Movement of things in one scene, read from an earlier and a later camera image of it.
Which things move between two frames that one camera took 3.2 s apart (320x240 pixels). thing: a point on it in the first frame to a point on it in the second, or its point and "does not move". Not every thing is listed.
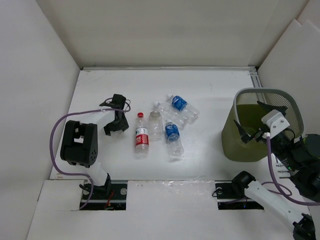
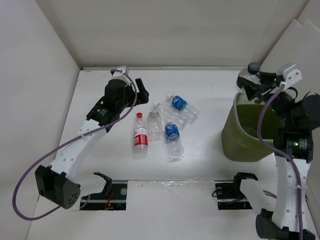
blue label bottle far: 182,105 does not move
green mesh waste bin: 246,111 does not move
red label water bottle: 142,138 does not move
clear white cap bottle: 179,118 does not move
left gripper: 122,126 to 142,95
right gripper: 245,136 to 268,85
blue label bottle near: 173,135 does not move
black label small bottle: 117,134 to 249,78
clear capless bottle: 155,126 does not move
